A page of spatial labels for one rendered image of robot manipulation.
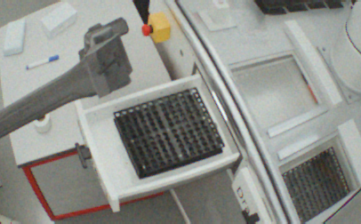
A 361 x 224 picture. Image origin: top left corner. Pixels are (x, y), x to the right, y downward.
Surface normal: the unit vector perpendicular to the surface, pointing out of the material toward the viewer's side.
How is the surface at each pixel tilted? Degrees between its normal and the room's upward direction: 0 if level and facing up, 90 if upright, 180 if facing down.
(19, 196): 0
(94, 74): 47
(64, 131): 0
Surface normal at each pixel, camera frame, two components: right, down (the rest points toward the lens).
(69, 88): 0.07, 0.29
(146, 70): 0.11, -0.50
